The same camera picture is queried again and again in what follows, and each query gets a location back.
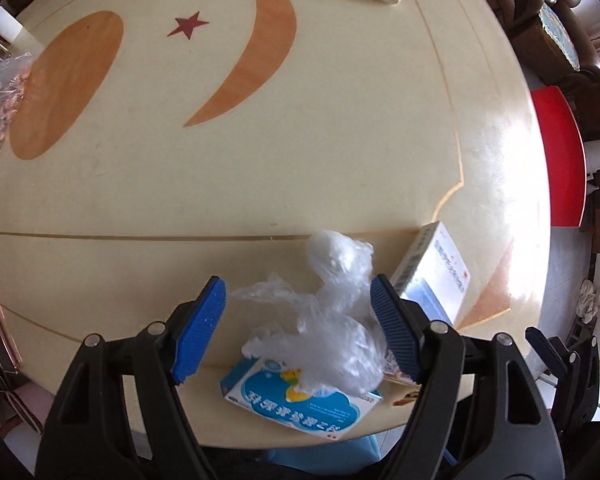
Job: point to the blue cartoon medicine box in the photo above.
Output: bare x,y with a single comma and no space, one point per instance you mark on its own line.
290,405

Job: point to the white and blue medicine box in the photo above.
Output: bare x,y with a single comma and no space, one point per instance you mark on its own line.
442,270

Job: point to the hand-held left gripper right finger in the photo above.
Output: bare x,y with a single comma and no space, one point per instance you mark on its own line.
395,330

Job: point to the white paper roll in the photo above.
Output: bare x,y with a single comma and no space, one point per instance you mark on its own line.
5,22

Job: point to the light blue stool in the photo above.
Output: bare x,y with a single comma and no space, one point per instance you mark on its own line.
325,452

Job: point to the clear plastic bag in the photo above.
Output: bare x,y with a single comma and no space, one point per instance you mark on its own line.
330,320

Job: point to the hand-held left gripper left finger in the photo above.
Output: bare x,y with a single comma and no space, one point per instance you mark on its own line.
200,330

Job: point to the red plastic chair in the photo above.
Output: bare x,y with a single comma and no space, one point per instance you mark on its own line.
560,160

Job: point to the brown leather armchair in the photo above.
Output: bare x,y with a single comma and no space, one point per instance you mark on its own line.
530,5

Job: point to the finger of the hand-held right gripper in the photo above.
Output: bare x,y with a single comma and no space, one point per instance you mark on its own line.
540,340
591,380

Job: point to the brown and purple box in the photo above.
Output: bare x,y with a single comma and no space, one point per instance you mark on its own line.
400,393

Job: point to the phone with pink edge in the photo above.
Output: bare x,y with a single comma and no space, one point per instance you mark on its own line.
0,325

